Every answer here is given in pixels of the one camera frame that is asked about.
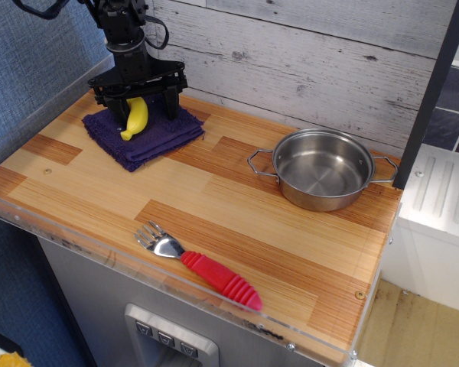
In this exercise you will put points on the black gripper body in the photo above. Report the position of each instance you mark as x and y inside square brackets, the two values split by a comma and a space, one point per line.
[136, 73]

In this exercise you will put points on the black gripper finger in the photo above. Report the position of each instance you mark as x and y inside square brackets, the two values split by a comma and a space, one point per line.
[119, 108]
[171, 98]

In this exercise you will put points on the yellow toy banana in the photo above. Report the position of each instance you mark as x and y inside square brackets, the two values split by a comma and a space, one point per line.
[137, 119]

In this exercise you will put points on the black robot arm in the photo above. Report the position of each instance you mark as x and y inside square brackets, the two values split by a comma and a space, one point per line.
[122, 21]

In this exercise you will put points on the folded purple cloth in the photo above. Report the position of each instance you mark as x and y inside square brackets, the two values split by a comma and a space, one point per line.
[160, 136]

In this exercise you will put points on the yellow object bottom corner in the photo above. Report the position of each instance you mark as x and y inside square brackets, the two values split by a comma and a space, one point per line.
[13, 360]

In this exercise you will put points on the stainless steel pot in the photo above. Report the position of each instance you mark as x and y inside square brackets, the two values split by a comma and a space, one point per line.
[319, 169]

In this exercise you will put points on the silver toy fridge cabinet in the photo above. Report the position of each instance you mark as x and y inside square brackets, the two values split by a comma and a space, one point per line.
[128, 323]

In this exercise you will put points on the white toy sink unit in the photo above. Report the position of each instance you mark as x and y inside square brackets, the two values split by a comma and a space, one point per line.
[423, 251]

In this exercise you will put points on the fork with red handle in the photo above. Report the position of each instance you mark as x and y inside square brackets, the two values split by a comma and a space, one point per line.
[227, 282]

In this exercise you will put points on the black vertical post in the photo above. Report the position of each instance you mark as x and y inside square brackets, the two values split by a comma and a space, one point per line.
[438, 77]

